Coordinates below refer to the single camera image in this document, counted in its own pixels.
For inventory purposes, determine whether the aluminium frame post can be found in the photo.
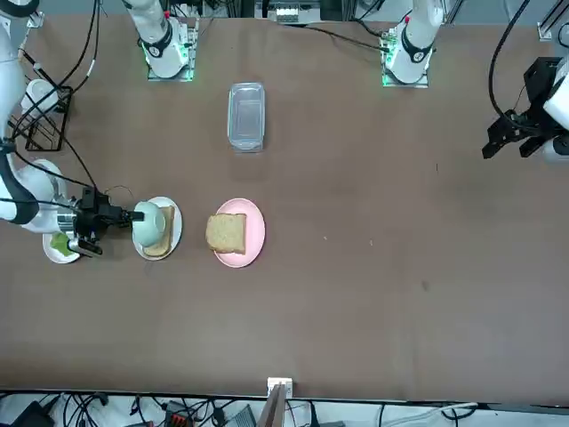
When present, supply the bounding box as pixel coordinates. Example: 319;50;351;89
257;376;294;427

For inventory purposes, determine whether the green lettuce leaf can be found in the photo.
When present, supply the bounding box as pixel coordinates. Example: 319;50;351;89
51;234;75;255

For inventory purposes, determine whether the black wire cup rack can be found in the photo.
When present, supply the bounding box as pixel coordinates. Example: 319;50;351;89
12;85;75;152

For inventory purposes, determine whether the pale green bowl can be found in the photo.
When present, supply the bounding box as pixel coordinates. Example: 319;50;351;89
132;200;166;248

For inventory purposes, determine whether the white round plate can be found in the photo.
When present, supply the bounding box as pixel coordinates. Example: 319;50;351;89
42;230;84;264
132;196;183;262

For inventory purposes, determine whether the white cup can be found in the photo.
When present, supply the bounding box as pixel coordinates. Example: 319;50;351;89
20;78;60;117

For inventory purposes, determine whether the pink round plate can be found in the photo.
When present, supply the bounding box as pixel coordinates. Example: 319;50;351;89
212;197;267;269

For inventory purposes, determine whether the aluminium corner bracket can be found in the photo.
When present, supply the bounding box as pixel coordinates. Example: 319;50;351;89
537;0;569;41

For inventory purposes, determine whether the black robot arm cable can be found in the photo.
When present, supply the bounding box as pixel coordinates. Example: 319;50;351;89
487;0;533;119
0;0;134;210

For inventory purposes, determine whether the black base cable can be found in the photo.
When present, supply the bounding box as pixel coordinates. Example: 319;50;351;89
284;21;388;51

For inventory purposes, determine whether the clear plastic container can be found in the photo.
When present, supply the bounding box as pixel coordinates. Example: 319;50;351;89
227;82;268;155

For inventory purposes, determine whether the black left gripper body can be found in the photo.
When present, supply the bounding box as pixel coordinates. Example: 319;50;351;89
524;56;563;119

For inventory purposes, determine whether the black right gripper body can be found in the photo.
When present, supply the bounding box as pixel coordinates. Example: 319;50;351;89
73;189;124;244

